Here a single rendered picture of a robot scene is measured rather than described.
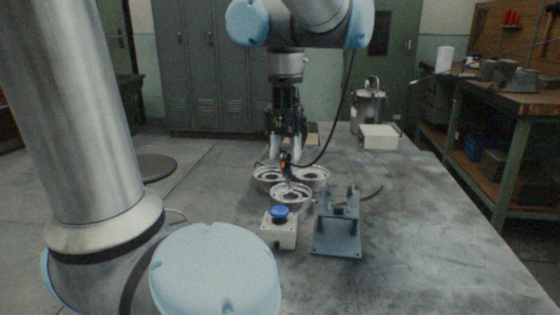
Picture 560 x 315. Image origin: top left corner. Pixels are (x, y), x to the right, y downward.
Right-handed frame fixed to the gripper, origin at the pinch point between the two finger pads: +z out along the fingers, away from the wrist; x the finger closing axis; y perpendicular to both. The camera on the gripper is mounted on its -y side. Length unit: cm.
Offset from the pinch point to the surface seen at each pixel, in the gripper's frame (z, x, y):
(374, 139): 19, 28, -80
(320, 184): 10.4, 7.6, -12.0
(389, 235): 13.0, 23.7, 5.5
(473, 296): 13.0, 35.4, 21.2
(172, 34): -19, -159, -272
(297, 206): 10.4, 3.1, 1.2
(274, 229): 8.6, -0.1, 14.1
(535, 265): 92, 122, -101
